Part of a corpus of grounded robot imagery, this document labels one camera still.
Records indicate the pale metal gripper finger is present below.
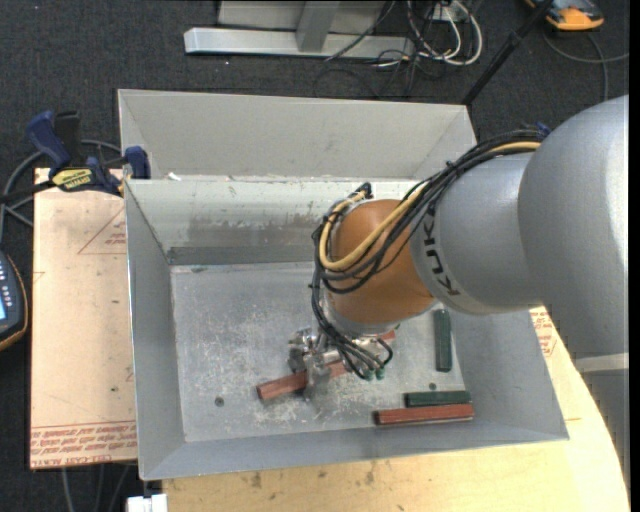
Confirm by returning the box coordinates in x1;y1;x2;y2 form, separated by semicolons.
303;368;325;402
287;340;307;376

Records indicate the red-brown block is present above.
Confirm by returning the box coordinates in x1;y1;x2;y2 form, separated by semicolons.
255;361;349;402
372;403;476;427

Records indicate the grey metal bin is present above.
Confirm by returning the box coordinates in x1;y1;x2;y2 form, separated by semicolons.
117;88;570;482

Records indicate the dark green flat block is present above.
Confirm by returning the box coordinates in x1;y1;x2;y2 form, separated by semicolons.
432;308;453;373
403;390;473;409

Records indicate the brown cardboard board red print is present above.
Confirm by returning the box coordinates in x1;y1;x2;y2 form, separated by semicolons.
29;167;559;471

